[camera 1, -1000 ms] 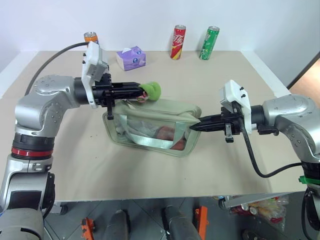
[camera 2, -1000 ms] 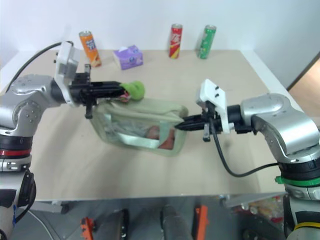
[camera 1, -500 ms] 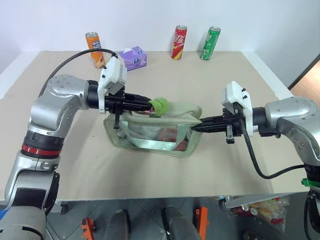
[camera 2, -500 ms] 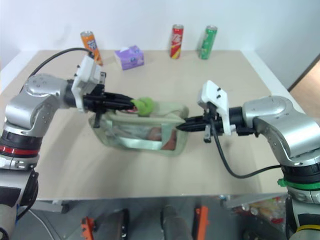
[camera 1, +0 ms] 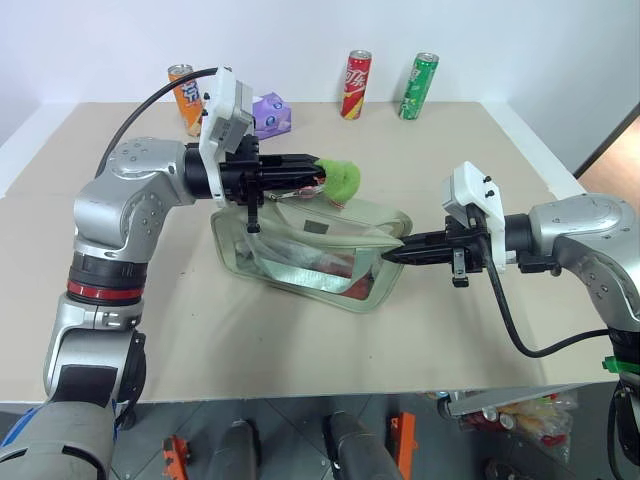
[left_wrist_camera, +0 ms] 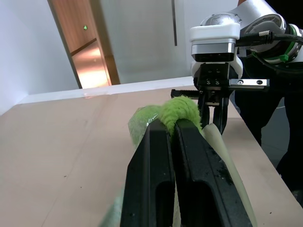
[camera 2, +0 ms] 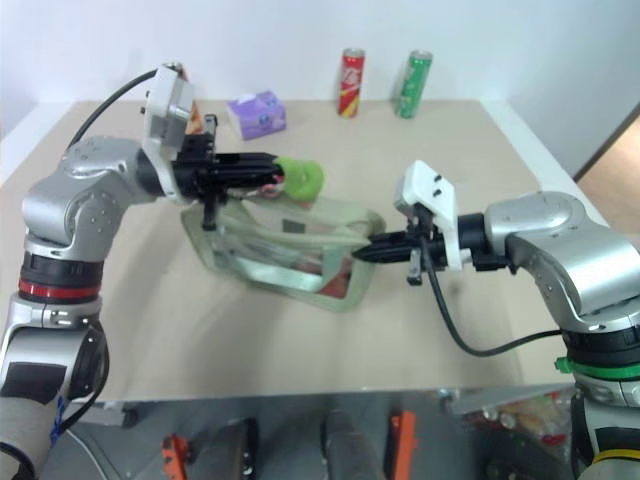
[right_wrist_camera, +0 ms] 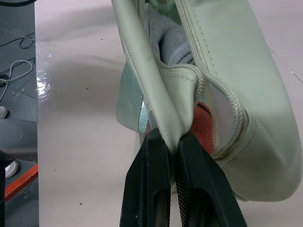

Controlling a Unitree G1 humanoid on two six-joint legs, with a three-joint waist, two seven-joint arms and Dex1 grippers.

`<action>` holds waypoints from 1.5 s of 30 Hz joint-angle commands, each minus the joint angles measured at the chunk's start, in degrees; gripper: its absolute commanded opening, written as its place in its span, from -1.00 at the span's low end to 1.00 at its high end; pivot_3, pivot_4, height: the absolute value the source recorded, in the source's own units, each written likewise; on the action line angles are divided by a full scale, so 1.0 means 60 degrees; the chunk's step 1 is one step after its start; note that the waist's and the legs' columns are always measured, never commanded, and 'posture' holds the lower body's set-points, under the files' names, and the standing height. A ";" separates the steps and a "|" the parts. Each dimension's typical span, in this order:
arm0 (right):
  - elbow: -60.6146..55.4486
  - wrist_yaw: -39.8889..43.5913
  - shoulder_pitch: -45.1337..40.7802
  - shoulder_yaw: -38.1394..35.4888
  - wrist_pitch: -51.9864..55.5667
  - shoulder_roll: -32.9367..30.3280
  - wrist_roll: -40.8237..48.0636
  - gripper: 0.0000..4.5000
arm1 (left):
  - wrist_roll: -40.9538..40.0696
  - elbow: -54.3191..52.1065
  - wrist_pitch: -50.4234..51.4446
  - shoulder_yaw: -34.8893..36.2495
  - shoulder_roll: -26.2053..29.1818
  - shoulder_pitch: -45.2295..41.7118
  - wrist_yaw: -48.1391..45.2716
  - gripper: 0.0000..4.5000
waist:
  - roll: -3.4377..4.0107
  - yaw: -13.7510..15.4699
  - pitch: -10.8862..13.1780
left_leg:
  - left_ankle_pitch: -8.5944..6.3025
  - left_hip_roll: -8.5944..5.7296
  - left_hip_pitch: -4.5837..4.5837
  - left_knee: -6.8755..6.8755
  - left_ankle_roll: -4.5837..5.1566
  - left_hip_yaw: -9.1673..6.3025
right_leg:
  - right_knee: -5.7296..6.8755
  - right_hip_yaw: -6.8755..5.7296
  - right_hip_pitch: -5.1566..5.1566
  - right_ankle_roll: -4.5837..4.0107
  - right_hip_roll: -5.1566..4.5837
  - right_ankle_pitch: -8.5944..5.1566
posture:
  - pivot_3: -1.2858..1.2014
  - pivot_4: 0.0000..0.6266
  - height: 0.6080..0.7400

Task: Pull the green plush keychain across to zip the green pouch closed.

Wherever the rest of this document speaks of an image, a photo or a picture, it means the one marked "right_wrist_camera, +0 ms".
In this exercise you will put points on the white shoe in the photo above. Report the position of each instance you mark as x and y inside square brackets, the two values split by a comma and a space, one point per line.
[2, 112]
[11, 168]

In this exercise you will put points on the orange bar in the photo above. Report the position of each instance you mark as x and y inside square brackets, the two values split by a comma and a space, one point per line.
[20, 182]

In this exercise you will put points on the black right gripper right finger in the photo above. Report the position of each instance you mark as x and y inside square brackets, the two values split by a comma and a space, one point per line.
[203, 189]

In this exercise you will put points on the light green zip pouch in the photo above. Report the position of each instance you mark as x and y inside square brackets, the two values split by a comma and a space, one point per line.
[248, 94]

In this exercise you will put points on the grey cloth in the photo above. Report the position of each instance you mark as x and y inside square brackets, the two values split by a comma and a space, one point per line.
[172, 45]

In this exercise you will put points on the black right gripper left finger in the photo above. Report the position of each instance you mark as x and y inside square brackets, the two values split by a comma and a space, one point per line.
[144, 184]

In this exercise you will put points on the orange-red cloth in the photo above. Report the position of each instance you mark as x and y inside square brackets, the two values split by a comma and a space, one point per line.
[203, 127]

